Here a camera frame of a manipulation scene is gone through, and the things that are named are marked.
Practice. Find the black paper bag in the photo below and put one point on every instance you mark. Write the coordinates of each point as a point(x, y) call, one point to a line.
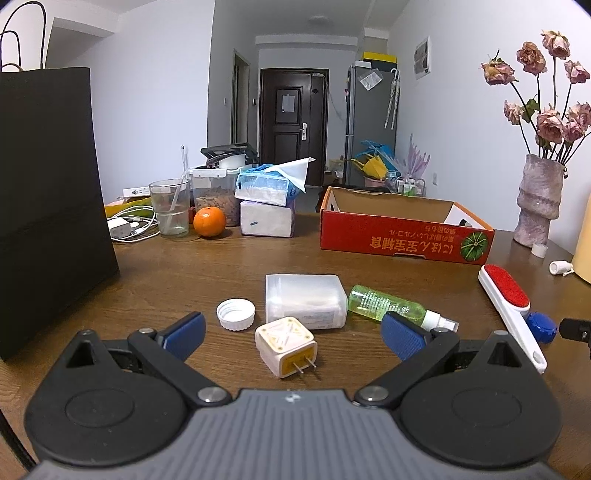
point(55, 243)

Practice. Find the clear drinking glass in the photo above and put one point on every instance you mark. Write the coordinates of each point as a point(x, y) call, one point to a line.
point(170, 200)

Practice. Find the white tape roll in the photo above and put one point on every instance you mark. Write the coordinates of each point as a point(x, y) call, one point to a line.
point(539, 250)

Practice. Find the white purple tissue pack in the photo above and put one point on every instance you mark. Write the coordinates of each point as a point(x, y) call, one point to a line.
point(260, 219)

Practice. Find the white bottle cap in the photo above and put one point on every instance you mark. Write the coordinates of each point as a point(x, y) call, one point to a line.
point(236, 314)

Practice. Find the blue ridged cap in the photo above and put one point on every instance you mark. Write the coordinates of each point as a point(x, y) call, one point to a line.
point(542, 327)

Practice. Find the red white lint brush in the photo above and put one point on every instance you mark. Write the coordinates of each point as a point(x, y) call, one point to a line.
point(513, 305)

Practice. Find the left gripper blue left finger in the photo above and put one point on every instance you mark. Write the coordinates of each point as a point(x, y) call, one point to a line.
point(185, 336)

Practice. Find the pink textured vase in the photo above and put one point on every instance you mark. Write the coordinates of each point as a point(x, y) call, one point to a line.
point(539, 199)

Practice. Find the clear food container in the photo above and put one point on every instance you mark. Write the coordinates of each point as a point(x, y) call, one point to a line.
point(216, 188)

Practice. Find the yellow box on fridge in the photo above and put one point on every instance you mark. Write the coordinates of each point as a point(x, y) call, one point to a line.
point(379, 57)

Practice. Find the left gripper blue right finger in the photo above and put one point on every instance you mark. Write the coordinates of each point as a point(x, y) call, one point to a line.
point(402, 336)

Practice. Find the black headset on container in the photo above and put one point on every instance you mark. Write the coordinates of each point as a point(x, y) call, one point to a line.
point(218, 156)

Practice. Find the green spray bottle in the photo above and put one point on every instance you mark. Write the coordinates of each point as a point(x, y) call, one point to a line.
point(375, 305)

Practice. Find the white charger with cables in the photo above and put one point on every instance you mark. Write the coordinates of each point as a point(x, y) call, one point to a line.
point(133, 224)

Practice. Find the blue tissue pack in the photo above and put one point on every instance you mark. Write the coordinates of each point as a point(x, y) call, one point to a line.
point(276, 185)

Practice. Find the yellow thermos jug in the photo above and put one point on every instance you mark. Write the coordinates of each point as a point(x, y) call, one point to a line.
point(582, 258)

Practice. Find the wire trolley with bottles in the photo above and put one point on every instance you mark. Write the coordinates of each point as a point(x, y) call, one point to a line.
point(407, 186)

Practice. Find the orange fruit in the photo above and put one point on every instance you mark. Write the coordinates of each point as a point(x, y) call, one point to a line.
point(209, 222)

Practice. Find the white charger plug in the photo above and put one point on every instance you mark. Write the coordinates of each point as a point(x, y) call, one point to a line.
point(286, 346)

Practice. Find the red cardboard box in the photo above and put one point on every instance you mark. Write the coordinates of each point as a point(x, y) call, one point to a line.
point(391, 224)

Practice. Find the grey refrigerator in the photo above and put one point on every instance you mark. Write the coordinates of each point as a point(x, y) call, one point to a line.
point(372, 96)

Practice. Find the dried pink roses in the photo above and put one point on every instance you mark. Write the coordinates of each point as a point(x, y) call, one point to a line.
point(552, 125)

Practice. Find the blue yellow bags pile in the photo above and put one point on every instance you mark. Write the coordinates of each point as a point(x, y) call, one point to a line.
point(375, 161)

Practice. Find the dark entrance door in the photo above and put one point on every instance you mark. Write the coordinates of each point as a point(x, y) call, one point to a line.
point(293, 118)

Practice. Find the white translucent plastic box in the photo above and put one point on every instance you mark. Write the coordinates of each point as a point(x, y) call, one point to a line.
point(319, 302)

